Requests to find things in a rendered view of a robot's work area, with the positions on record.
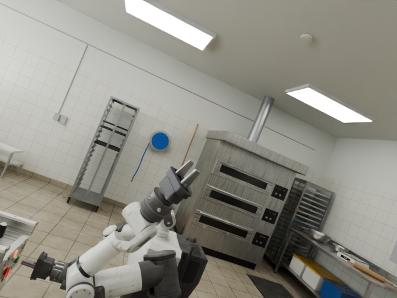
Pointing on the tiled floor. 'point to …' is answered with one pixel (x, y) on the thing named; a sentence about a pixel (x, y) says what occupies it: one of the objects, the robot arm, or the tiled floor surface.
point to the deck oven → (236, 197)
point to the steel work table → (341, 264)
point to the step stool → (10, 158)
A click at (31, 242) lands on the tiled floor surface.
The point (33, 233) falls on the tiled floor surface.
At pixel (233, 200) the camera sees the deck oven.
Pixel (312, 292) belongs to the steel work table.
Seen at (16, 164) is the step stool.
